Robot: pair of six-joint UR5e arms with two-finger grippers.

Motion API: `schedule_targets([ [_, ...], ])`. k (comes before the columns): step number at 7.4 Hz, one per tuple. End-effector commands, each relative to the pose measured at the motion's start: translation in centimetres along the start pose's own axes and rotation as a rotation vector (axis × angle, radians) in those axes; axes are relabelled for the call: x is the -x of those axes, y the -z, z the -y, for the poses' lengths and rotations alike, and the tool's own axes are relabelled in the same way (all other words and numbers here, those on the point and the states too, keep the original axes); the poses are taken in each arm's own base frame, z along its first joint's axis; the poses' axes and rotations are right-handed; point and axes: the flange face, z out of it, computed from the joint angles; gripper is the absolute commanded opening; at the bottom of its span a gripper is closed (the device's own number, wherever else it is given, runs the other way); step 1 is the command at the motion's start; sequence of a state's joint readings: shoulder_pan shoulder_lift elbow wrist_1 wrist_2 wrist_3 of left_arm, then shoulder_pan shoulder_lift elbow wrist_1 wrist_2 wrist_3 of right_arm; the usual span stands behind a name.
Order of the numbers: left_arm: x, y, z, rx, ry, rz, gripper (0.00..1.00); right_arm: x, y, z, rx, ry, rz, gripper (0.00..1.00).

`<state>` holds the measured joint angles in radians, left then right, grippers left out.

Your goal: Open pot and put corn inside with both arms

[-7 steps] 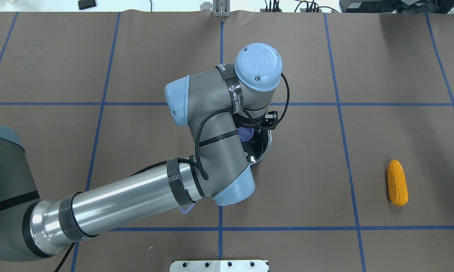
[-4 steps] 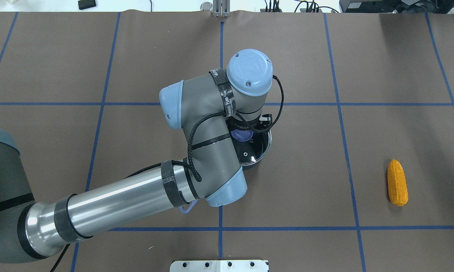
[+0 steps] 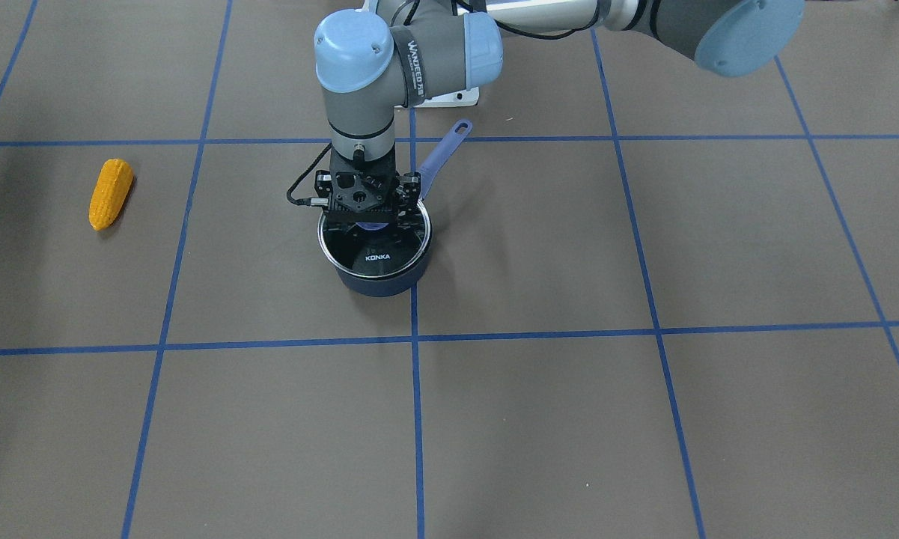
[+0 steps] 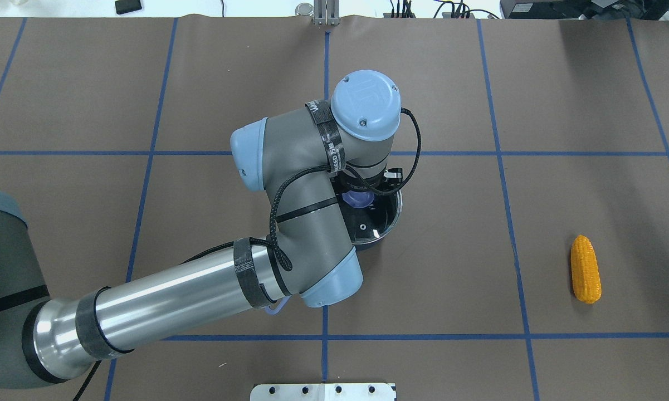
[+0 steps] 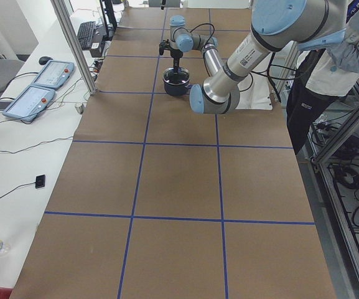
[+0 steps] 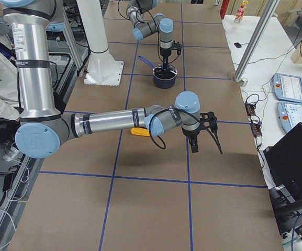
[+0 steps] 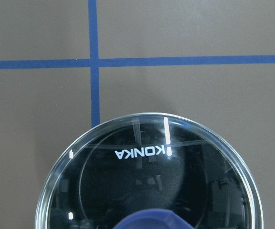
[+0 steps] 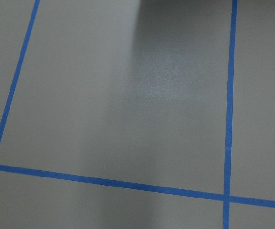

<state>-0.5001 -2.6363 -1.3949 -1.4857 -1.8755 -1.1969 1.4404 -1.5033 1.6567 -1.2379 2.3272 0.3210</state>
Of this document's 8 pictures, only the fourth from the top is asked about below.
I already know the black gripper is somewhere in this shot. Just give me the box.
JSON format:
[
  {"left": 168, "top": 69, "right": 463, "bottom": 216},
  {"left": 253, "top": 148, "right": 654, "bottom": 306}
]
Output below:
[{"left": 337, "top": 165, "right": 404, "bottom": 193}]

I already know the glass pot lid blue knob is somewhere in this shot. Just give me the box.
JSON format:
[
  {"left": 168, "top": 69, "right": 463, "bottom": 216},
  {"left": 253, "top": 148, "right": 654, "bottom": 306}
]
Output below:
[{"left": 335, "top": 189, "right": 403, "bottom": 251}]

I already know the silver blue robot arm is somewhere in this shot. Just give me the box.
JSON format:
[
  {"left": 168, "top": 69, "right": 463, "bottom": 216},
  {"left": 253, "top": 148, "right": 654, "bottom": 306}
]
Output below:
[{"left": 0, "top": 70, "right": 406, "bottom": 389}]

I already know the yellow corn cob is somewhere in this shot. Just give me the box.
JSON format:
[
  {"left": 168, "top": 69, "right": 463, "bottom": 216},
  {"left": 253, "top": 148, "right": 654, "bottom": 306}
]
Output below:
[{"left": 569, "top": 234, "right": 602, "bottom": 304}]

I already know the dark blue saucepan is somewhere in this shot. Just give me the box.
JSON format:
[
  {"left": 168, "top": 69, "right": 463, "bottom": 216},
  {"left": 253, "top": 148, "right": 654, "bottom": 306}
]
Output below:
[{"left": 265, "top": 187, "right": 404, "bottom": 318}]

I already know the black laptop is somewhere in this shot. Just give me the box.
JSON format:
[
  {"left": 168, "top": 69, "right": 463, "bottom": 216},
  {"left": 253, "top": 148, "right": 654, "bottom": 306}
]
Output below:
[{"left": 500, "top": 1, "right": 669, "bottom": 21}]

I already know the small black device on table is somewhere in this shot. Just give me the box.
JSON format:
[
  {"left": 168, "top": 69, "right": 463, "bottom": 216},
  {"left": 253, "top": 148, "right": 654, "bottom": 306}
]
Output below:
[{"left": 114, "top": 0, "right": 143, "bottom": 16}]

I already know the aluminium frame post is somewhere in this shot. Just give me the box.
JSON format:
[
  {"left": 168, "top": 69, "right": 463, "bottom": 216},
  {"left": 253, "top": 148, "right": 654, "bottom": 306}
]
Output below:
[{"left": 312, "top": 0, "right": 341, "bottom": 26}]

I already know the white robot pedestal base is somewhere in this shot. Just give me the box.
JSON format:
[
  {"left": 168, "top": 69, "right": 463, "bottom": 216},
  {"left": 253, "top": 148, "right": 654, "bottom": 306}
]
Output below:
[{"left": 250, "top": 383, "right": 398, "bottom": 400}]

